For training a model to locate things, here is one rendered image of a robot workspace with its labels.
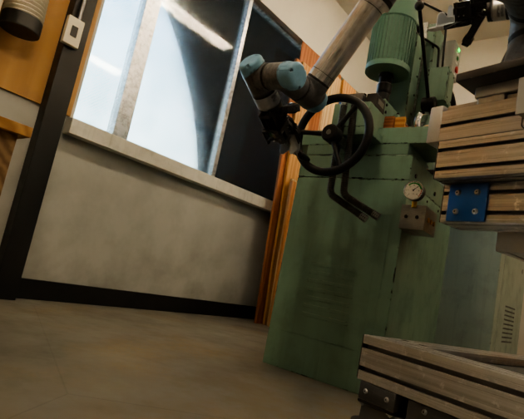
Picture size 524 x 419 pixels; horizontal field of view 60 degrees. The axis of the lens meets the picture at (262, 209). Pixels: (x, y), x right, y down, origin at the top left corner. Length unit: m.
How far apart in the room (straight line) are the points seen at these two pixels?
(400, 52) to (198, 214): 1.54
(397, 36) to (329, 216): 0.77
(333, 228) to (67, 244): 1.32
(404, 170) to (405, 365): 0.83
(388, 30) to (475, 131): 0.98
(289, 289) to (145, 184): 1.19
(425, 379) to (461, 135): 0.52
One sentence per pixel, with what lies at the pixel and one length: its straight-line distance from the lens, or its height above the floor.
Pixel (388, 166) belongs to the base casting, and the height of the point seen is 0.76.
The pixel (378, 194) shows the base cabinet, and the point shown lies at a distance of 1.62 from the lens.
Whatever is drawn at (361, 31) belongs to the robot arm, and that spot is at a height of 1.02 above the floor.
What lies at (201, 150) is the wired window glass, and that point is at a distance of 2.95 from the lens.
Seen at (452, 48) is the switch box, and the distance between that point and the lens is 2.28.
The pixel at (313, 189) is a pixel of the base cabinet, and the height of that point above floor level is 0.66.
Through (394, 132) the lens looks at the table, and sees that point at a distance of 1.67.
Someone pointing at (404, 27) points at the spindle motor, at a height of 1.37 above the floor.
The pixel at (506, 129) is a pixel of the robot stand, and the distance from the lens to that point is 1.06.
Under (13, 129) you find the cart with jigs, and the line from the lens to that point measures 1.16.
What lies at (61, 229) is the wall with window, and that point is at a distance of 2.36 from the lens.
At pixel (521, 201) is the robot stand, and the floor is 0.55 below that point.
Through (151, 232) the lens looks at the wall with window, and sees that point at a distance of 2.64.
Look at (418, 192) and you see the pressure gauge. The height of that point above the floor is 0.65.
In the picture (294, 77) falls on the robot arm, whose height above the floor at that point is 0.83.
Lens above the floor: 0.30
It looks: 8 degrees up
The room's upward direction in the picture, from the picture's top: 11 degrees clockwise
